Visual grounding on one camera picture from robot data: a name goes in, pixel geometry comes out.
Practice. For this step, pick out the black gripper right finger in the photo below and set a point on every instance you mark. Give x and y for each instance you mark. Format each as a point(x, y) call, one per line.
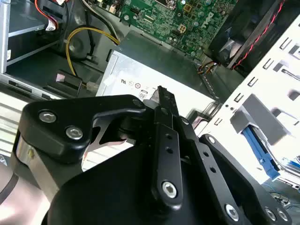
point(234, 178)

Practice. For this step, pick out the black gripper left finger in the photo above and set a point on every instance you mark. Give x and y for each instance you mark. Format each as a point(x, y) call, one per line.
point(58, 122)

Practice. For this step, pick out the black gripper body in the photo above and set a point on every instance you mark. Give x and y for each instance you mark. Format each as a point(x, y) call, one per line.
point(112, 192)

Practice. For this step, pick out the hard disk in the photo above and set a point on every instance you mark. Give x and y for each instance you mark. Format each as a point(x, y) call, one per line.
point(257, 145)

